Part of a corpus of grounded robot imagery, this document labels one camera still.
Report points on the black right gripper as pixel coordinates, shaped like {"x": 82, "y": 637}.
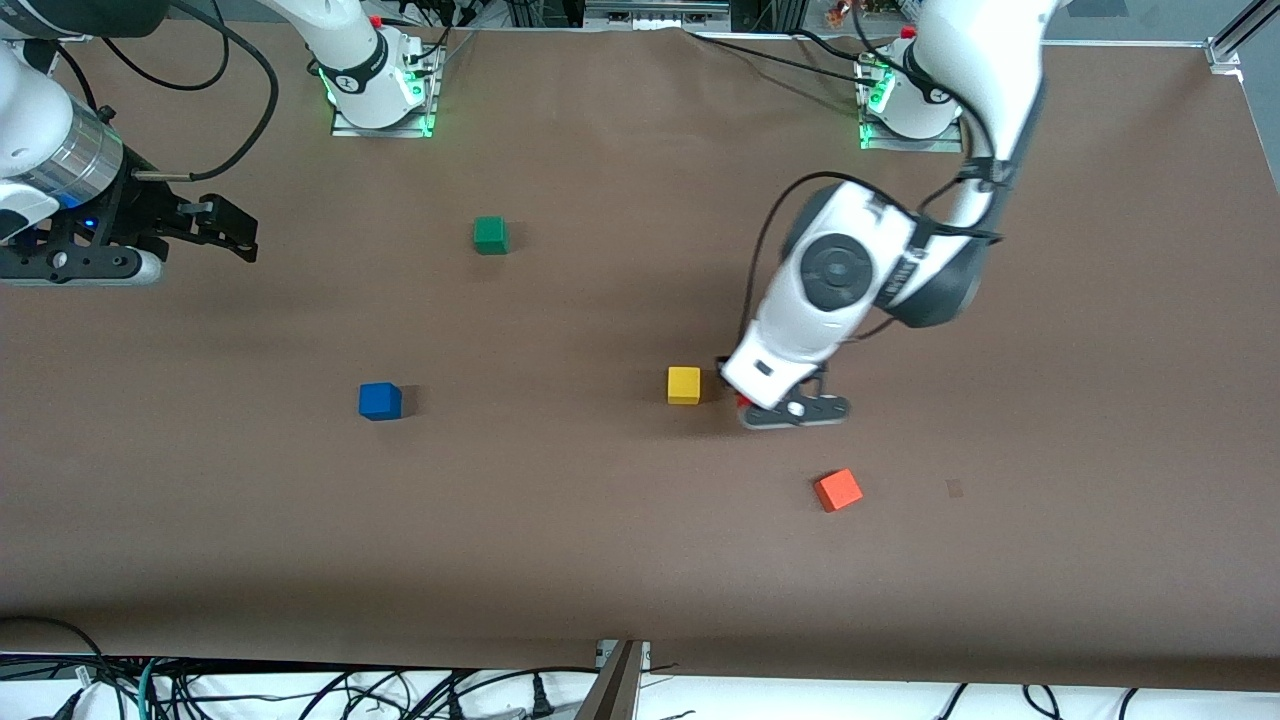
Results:
{"x": 138, "y": 212}

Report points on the blue cube block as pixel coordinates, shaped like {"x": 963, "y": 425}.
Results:
{"x": 380, "y": 401}

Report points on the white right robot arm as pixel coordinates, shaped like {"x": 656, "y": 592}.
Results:
{"x": 345, "y": 45}

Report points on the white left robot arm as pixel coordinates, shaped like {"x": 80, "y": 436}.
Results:
{"x": 830, "y": 290}

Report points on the yellow cube block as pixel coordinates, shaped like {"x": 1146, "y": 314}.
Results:
{"x": 684, "y": 385}

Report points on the orange cube block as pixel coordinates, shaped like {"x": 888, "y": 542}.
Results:
{"x": 838, "y": 490}

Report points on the green cube block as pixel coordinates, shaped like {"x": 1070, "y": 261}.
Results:
{"x": 490, "y": 235}

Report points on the grey power strip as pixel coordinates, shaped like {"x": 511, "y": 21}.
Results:
{"x": 655, "y": 12}

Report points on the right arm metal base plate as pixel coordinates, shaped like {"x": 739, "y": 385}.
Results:
{"x": 385, "y": 131}

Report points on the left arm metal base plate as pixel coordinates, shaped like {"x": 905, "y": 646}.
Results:
{"x": 915, "y": 145}

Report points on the metal mount bracket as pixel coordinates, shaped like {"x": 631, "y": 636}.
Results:
{"x": 646, "y": 655}

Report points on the dark camera mount bar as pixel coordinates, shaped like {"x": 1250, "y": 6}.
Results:
{"x": 615, "y": 690}

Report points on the aluminium frame corner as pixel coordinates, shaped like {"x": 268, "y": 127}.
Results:
{"x": 1222, "y": 50}

